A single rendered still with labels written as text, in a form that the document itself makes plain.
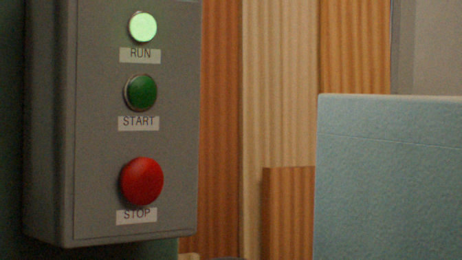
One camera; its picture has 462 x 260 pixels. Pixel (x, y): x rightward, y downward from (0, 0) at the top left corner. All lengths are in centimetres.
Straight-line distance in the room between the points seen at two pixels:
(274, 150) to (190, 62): 166
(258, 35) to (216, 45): 11
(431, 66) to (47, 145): 226
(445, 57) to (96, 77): 230
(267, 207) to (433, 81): 82
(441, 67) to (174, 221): 224
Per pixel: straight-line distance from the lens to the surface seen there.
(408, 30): 274
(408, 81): 272
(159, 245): 66
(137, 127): 56
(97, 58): 55
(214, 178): 218
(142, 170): 55
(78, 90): 54
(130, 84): 55
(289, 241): 220
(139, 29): 55
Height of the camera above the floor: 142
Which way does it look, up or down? 3 degrees down
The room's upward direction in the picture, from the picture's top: 2 degrees clockwise
